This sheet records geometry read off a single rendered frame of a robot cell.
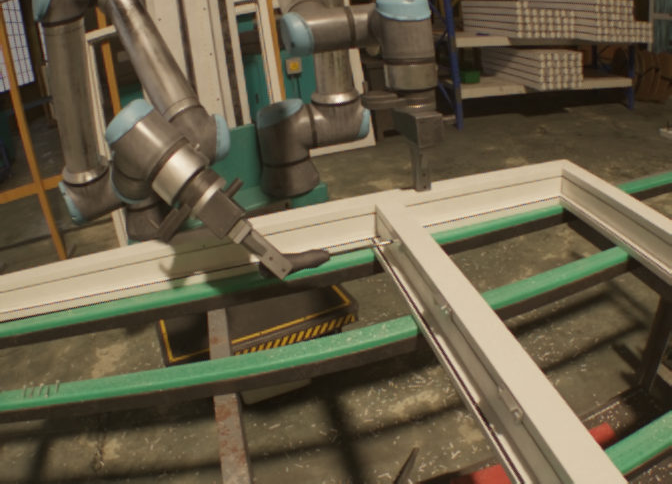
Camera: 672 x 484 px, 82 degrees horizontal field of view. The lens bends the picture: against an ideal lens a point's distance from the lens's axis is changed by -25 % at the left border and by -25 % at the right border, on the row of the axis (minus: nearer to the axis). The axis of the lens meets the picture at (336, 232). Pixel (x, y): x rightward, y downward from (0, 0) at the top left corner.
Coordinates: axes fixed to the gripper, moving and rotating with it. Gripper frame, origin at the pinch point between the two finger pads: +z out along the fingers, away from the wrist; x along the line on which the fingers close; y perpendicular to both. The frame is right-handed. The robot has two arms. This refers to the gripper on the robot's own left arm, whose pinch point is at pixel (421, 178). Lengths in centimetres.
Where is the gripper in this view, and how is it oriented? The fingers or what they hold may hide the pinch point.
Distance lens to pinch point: 90.4
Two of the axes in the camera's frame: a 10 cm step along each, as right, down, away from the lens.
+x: -2.1, -4.1, 8.9
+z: 1.2, 8.9, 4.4
